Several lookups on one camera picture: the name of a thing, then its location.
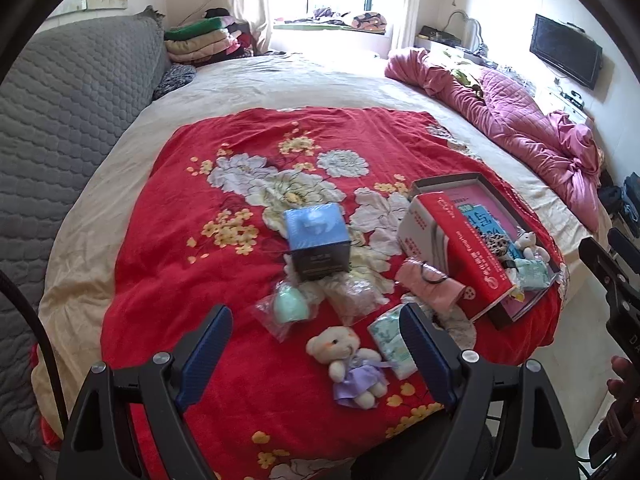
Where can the grey quilted headboard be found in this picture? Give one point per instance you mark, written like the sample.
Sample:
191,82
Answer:
75,110

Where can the black electronic device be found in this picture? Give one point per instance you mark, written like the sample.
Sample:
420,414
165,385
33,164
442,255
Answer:
440,34

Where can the small black gadget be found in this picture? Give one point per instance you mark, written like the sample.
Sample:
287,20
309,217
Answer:
574,98

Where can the green patterned diaper pack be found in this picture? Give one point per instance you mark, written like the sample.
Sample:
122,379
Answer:
532,272

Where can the white curtain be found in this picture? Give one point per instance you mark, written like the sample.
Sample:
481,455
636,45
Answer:
250,5
412,5

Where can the green cloth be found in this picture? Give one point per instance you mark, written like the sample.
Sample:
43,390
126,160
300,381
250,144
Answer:
465,80

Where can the pink quilt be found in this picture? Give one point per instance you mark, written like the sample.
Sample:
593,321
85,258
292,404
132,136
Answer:
515,115

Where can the person's right hand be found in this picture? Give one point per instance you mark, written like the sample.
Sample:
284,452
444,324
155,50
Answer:
622,377

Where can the leopard print scrunchie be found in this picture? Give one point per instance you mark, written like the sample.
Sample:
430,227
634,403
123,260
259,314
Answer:
507,247

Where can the pink cloth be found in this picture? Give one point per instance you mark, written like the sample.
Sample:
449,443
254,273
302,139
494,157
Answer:
415,290

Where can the clear bag of beige cloth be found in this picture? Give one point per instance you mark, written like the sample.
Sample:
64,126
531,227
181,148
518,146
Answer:
352,297

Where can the stack of folded blankets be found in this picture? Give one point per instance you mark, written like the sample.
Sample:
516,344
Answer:
200,40

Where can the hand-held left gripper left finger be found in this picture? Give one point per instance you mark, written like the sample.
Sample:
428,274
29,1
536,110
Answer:
205,355

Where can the tissue packet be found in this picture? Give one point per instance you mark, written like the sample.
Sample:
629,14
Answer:
390,340

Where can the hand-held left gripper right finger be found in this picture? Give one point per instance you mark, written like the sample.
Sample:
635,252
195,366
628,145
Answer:
425,355

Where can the black wall television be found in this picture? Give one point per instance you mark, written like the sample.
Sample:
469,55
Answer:
565,50

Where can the small white teddy bear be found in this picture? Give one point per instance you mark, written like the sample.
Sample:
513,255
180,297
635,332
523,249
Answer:
527,245

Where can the patterned folded blanket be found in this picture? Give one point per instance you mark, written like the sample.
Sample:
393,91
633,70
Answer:
370,21

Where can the red floral blanket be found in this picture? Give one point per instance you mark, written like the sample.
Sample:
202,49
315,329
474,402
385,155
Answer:
200,285

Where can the shallow box with pink base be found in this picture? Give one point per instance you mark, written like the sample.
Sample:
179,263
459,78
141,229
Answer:
475,195

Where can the white cabinet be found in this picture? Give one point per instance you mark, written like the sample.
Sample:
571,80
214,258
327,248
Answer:
567,102

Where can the black band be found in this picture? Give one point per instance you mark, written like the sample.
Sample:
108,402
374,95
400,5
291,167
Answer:
507,264

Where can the black square box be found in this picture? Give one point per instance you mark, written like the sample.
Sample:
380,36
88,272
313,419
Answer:
315,255

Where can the dark clothes heap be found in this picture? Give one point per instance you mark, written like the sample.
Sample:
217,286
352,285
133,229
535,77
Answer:
320,15

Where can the dark clothes pile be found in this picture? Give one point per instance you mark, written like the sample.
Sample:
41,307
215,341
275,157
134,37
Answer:
622,205

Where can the teal puff in plastic bag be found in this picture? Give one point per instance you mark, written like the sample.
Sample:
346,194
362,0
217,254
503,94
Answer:
287,302

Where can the white arched stand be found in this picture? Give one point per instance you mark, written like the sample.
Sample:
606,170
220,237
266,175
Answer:
472,27

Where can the dark patterned pillow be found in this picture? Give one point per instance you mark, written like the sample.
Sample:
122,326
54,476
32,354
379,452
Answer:
175,77

